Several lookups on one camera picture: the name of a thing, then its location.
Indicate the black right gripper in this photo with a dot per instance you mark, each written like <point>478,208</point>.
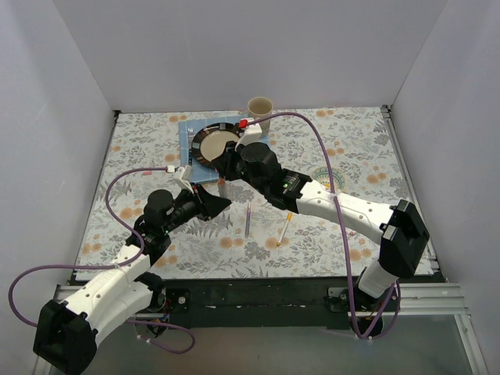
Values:
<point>226,160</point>

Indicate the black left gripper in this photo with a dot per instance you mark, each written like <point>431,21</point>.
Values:
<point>199,201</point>

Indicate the grey marker with red tip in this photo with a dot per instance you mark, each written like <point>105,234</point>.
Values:
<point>222,189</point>

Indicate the purple pen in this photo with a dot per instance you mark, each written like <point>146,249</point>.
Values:
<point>248,216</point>

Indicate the white marker with yellow tip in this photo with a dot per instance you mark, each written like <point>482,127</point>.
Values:
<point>282,233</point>

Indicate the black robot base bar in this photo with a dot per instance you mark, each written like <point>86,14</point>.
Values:
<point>252,302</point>

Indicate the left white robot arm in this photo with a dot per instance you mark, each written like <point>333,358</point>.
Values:
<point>69,332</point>

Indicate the light blue checked placemat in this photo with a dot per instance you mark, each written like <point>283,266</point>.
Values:
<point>199,173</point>

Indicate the dark striped rim dinner plate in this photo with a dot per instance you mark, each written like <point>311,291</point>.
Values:
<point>210,142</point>

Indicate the beige floral ceramic mug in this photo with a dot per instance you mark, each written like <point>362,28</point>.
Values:
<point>258,109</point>

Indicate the yellow and blue patterned bowl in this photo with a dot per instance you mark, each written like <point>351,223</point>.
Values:
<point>322,175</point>

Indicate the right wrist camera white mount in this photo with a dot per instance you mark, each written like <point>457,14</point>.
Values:
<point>249,133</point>

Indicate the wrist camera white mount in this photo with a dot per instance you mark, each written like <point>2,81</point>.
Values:
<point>181,176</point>
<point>249,133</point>

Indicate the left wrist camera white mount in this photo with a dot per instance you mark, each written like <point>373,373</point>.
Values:
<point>181,176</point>

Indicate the black handled fork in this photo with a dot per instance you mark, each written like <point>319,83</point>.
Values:
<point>190,136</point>

